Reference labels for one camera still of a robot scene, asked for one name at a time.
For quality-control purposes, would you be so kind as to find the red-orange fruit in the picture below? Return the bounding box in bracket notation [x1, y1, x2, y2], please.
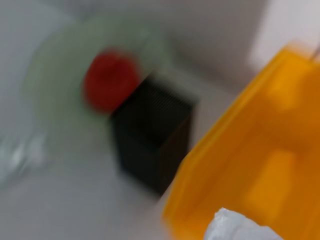
[81, 48, 141, 116]

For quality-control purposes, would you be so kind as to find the white plastic wrap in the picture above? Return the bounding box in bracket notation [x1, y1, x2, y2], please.
[203, 206, 286, 240]

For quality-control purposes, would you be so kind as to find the black mesh pen holder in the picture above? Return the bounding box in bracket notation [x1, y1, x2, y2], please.
[109, 71, 198, 197]

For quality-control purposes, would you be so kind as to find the translucent green fruit plate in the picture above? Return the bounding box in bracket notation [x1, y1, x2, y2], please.
[21, 14, 176, 131]

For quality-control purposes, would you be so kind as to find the yellow plastic bin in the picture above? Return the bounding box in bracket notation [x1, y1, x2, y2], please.
[161, 42, 320, 240]

